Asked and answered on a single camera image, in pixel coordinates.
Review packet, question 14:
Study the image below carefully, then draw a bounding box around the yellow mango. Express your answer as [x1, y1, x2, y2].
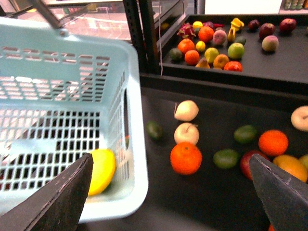
[272, 154, 308, 183]

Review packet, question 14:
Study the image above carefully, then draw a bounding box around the dark green avocado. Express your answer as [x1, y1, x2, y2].
[146, 121, 163, 141]

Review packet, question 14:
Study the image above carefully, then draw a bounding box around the green apple on upper shelf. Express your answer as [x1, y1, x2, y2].
[227, 43, 245, 59]

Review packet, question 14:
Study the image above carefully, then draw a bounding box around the green lime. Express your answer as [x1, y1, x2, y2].
[233, 125, 257, 144]
[213, 149, 240, 169]

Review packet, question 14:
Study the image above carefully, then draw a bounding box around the light blue plastic basket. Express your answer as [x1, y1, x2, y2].
[0, 17, 148, 223]

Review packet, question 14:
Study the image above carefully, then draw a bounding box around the thin white hanging cable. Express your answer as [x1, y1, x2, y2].
[157, 0, 164, 75]

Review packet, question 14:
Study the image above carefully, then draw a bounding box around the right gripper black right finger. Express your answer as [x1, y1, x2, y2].
[249, 154, 308, 231]

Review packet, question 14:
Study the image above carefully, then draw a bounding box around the cream pear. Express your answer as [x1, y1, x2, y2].
[174, 100, 199, 122]

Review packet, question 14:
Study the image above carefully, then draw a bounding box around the yellow lemon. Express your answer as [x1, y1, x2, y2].
[88, 149, 116, 196]

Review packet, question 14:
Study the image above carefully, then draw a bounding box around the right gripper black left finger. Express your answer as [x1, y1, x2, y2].
[0, 154, 93, 231]

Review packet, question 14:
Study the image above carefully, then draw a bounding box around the pink dragon fruit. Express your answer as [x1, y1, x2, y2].
[177, 23, 196, 39]

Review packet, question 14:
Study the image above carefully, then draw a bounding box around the green lime lower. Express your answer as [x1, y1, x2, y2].
[213, 149, 240, 169]

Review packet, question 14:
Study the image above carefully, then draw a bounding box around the cream apple with stem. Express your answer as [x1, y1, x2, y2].
[174, 122, 200, 145]

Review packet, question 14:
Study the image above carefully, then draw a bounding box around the black upper fruit shelf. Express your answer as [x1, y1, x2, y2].
[161, 14, 308, 92]

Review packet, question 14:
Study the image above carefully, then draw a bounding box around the black shelf frame post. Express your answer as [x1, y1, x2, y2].
[123, 0, 160, 74]

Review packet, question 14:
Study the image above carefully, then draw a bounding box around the peach on upper shelf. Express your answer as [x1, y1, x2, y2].
[261, 35, 279, 52]

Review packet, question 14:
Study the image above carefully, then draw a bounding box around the large orange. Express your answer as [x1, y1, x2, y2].
[170, 142, 203, 175]

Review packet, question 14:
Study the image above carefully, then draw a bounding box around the dark red apple upper shelf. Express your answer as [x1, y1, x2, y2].
[279, 18, 297, 34]

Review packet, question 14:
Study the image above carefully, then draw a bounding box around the red green apple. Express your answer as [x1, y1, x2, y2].
[240, 150, 271, 181]

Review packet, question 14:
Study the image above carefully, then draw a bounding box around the green lime upper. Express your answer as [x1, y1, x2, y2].
[233, 125, 257, 144]

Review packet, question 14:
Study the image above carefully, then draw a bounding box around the glass top freezer chest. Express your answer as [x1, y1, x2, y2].
[0, 0, 188, 41]

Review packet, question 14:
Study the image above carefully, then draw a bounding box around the grey basket handle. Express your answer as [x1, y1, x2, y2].
[28, 0, 67, 37]

